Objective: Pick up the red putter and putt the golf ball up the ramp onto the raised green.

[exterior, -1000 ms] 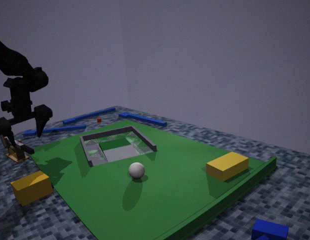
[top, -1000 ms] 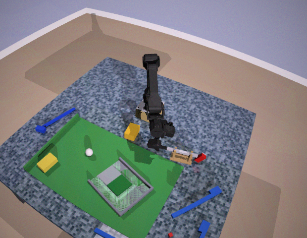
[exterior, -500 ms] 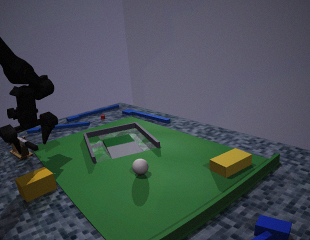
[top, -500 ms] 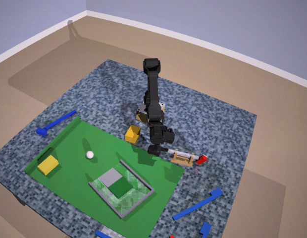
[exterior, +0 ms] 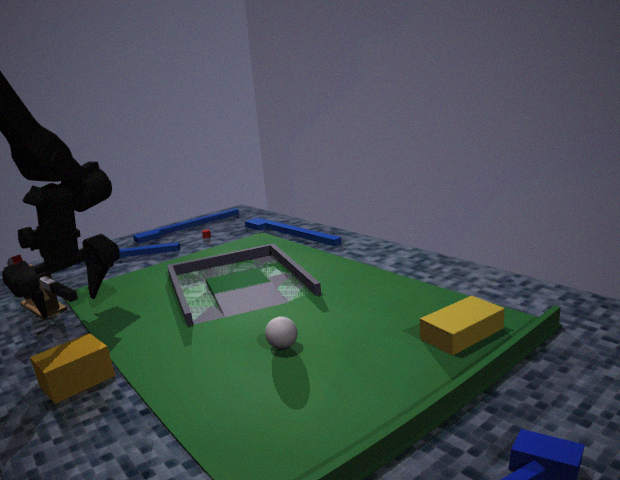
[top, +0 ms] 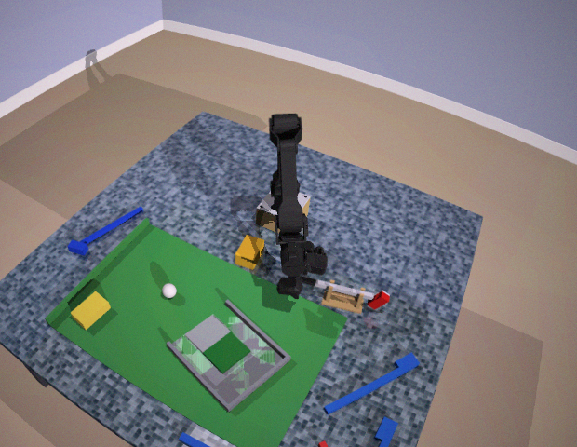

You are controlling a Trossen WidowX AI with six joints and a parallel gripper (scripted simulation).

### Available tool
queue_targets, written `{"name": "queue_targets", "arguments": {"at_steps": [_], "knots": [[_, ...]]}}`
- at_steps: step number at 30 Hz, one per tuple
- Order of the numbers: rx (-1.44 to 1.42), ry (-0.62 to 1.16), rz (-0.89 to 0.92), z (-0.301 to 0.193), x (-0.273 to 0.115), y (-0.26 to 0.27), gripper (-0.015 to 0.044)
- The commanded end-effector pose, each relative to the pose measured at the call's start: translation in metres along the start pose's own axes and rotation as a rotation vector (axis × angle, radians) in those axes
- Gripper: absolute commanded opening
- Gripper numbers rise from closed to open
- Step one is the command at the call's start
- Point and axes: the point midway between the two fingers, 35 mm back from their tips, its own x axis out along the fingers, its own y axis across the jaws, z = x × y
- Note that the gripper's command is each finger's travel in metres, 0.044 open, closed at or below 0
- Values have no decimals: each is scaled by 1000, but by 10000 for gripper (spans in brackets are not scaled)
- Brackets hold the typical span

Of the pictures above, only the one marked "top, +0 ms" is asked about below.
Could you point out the red putter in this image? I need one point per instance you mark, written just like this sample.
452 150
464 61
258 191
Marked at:
374 300

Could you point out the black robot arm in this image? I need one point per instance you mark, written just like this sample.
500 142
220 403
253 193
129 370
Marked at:
285 131

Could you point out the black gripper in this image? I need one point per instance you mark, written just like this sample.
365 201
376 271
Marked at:
292 285

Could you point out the white golf ball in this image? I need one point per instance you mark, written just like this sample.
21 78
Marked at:
169 290

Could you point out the blue rectangular block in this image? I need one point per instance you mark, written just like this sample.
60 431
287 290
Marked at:
81 246

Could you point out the green flat mat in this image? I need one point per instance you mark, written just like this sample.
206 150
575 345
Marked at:
130 338

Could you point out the blue long bar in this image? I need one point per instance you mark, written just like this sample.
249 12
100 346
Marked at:
402 366
386 431
187 439

